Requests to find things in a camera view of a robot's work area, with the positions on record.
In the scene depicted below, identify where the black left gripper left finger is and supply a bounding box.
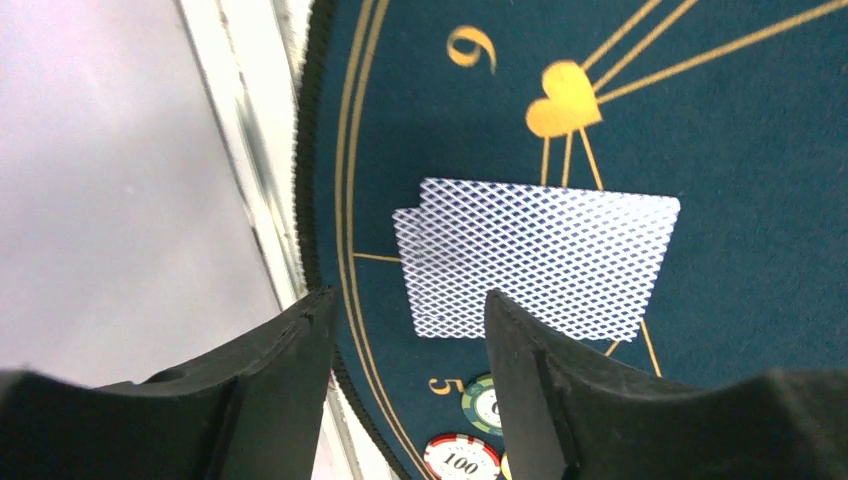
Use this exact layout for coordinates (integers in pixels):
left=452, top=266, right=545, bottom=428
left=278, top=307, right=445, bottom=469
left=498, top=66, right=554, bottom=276
left=1, top=287, right=337, bottom=479

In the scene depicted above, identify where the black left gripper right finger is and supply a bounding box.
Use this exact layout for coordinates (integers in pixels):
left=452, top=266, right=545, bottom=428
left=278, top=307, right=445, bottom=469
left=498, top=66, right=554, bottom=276
left=484, top=290, right=847, bottom=479

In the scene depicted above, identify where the blue backed playing card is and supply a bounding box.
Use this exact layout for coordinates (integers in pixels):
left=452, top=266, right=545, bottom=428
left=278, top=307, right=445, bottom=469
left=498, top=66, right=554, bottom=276
left=392, top=208, right=425, bottom=337

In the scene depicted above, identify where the round dark blue poker mat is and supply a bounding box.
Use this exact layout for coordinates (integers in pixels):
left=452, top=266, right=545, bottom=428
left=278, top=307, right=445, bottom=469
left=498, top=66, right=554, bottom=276
left=295, top=1, right=847, bottom=479

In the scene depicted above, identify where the aluminium frame rail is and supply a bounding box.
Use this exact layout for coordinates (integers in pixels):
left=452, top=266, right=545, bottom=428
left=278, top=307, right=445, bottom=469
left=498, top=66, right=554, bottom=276
left=180, top=1, right=307, bottom=308

